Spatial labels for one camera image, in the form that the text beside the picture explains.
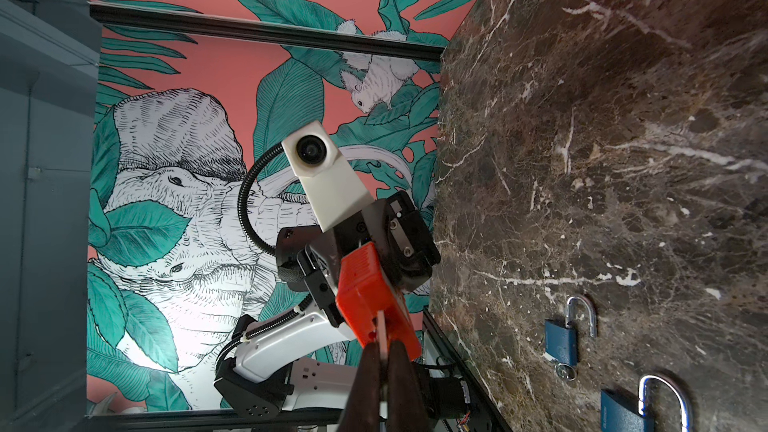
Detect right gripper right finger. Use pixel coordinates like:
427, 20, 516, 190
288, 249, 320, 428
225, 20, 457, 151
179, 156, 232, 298
386, 340, 432, 432

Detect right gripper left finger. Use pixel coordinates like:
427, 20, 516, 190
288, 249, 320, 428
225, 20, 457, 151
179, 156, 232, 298
337, 342, 382, 432

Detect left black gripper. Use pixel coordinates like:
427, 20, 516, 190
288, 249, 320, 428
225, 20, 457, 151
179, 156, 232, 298
275, 192, 441, 327

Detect red padlock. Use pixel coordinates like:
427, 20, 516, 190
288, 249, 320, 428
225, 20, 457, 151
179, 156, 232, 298
335, 242, 422, 361

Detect blue padlock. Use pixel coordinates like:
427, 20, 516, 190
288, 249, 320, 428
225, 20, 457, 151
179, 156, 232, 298
599, 373, 694, 432
544, 295, 598, 382

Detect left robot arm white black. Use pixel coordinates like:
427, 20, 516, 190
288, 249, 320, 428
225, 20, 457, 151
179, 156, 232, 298
214, 192, 471, 421

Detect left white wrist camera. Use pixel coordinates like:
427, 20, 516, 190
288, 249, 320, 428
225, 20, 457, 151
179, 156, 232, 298
281, 121, 374, 232

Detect left black frame post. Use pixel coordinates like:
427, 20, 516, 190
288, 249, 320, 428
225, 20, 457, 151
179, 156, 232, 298
90, 2, 444, 62

